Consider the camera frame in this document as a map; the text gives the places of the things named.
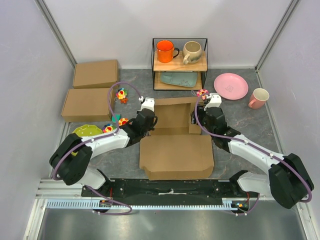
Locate orange flower plush keychain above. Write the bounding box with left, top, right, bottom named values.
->
left=118, top=117, right=129, bottom=126

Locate cardboard box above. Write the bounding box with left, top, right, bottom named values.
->
left=72, top=59, right=119, bottom=89
left=61, top=88, right=116, bottom=123
left=139, top=97, right=215, bottom=181

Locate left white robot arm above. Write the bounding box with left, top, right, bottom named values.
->
left=49, top=108, right=158, bottom=197

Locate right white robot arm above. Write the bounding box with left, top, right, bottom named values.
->
left=192, top=105, right=314, bottom=209

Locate teal small sponge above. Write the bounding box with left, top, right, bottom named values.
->
left=111, top=114, right=122, bottom=123

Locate pink round plate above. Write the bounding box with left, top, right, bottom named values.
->
left=213, top=73, right=249, bottom=101

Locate rainbow flower plush front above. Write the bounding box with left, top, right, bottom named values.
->
left=102, top=123, right=115, bottom=133

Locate teal rectangular dish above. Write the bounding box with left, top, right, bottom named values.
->
left=160, top=72, right=198, bottom=88

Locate pink mug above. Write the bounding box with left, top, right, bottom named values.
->
left=248, top=88, right=270, bottom=110

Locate green dotted plate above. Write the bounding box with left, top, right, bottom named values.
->
left=72, top=124, right=103, bottom=137

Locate beige ceramic mug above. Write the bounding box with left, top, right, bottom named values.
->
left=182, top=41, right=203, bottom=65

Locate orange enamel mug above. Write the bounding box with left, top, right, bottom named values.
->
left=156, top=40, right=180, bottom=63

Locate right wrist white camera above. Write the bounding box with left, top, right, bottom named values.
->
left=204, top=93, right=222, bottom=111

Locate wrist white camera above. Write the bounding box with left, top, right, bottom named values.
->
left=204, top=93, right=222, bottom=111
left=138, top=96, right=155, bottom=111

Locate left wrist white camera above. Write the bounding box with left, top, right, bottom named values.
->
left=138, top=96, right=155, bottom=111

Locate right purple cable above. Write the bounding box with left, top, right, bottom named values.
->
left=194, top=93, right=313, bottom=217

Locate pink flower plush keychain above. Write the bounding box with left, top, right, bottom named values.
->
left=191, top=88, right=209, bottom=97

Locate rainbow flower plush keychain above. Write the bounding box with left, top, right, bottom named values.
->
left=114, top=87, right=128, bottom=104

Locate black wire wooden shelf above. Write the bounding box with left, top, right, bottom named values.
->
left=151, top=37, right=208, bottom=91

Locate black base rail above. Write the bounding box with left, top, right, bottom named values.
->
left=96, top=178, right=250, bottom=199

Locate grey slotted cable duct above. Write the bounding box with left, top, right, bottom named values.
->
left=46, top=199, right=240, bottom=211

